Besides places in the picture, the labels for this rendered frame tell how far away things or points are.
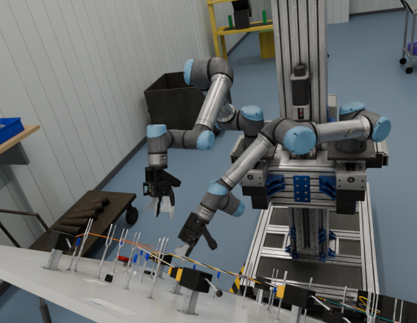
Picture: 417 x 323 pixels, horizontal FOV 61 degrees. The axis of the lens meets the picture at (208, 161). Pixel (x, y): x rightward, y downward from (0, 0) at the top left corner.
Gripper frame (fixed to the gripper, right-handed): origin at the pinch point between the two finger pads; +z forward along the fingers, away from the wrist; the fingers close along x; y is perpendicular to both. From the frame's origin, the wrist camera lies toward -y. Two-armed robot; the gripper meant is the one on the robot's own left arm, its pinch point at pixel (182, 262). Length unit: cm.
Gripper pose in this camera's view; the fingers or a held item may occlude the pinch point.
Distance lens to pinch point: 152.8
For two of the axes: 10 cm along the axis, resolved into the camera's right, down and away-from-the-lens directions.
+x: -0.1, -0.1, -10.0
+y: -8.7, -4.9, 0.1
